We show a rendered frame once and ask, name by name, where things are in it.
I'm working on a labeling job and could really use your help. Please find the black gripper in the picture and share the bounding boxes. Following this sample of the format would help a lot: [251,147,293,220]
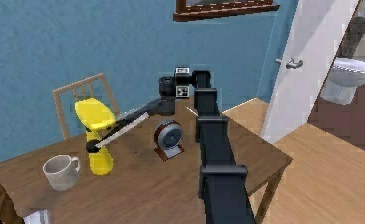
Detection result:
[85,75,177,154]

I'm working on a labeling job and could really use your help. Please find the white flat object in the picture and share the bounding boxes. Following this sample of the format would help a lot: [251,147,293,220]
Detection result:
[23,208,52,224]

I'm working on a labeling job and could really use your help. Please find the brown wooden table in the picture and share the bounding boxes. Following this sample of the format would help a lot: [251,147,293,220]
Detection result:
[0,98,294,224]

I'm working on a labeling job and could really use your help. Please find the white room door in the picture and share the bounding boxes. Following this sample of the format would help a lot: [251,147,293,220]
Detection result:
[260,0,362,145]

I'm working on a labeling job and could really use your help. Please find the grey door handle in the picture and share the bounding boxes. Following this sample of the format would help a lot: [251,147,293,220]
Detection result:
[275,57,304,70]

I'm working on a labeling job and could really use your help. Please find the brown rounded object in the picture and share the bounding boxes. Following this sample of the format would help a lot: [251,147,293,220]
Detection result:
[0,176,26,224]

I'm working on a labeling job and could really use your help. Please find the brown framed wall picture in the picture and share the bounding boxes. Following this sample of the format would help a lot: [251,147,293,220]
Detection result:
[172,0,281,23]

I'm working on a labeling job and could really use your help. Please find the wooden chair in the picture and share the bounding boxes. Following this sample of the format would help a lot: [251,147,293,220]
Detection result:
[52,72,122,140]

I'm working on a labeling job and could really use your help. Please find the round clock with brown frame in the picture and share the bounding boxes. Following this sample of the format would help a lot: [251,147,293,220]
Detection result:
[153,119,186,162]

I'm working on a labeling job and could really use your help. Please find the white mug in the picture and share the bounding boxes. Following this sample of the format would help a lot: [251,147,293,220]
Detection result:
[42,154,82,192]

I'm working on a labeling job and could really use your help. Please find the white toilet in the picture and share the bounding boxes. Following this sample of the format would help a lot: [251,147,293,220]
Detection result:
[319,57,365,106]

